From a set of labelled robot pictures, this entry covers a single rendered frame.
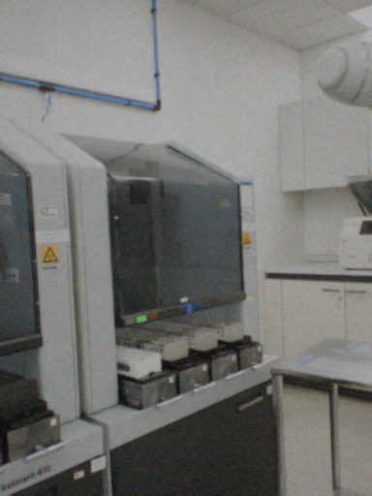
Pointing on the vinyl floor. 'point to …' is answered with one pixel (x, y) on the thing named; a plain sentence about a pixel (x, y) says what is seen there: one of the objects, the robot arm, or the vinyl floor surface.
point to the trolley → (357, 353)
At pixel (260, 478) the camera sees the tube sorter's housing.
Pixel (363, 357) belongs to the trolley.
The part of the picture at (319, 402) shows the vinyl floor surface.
